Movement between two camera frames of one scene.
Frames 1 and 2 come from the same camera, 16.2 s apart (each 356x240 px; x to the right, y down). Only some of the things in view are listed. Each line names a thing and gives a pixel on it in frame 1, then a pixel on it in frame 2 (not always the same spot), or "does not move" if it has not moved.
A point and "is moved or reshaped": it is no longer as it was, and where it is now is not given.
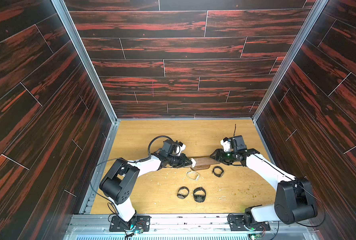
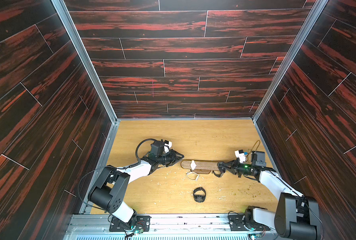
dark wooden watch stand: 204,163 is moved or reshaped
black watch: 183,192 → 221,166
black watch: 199,194 does not move
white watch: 193,161 does not move
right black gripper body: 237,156 → 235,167
